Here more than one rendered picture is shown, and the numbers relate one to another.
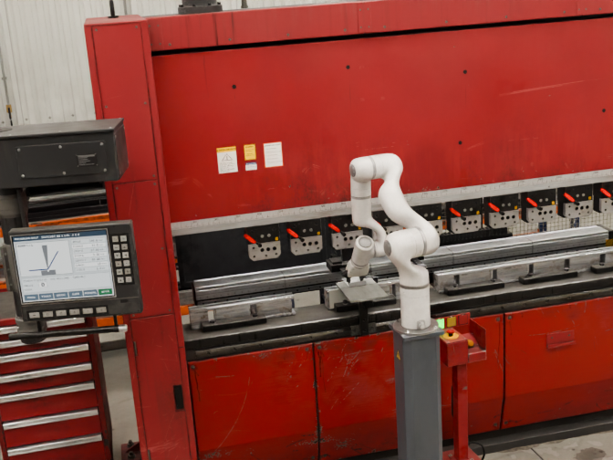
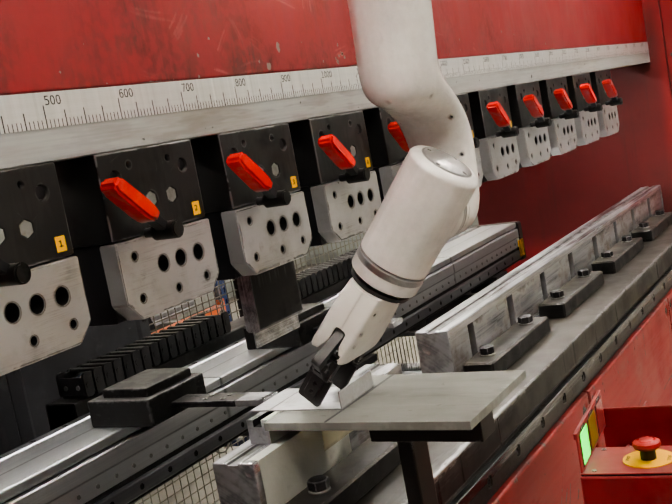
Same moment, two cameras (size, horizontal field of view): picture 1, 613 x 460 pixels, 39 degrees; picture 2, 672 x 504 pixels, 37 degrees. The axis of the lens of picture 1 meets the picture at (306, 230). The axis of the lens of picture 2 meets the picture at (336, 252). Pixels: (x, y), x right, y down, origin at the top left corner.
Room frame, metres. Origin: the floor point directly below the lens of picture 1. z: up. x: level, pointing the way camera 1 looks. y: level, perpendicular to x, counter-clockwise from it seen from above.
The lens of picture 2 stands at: (3.09, 0.63, 1.33)
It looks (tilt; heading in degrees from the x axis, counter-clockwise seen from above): 7 degrees down; 313
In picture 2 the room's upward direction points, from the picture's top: 11 degrees counter-clockwise
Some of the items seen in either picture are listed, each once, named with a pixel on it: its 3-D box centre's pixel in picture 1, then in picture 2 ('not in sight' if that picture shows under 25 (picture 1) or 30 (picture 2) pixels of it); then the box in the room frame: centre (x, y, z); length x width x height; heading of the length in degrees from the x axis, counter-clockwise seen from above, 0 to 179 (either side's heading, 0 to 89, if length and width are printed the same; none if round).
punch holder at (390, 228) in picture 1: (385, 224); (323, 178); (4.02, -0.38, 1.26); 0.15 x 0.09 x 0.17; 102
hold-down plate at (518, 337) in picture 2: (474, 287); (509, 346); (4.05, -0.81, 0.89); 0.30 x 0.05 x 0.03; 102
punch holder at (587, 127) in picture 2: (610, 194); (570, 110); (4.27, -1.55, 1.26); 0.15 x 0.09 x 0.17; 102
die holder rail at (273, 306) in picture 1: (242, 310); not in sight; (3.87, 0.33, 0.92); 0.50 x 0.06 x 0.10; 102
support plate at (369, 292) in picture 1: (361, 290); (396, 400); (3.84, -0.24, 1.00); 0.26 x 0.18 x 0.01; 12
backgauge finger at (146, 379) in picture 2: (343, 267); (190, 394); (4.14, -0.17, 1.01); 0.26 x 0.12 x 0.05; 12
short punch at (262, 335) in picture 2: (351, 254); (271, 300); (3.98, -0.21, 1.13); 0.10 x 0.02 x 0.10; 102
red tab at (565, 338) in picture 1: (561, 339); not in sight; (4.04, -1.24, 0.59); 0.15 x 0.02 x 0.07; 102
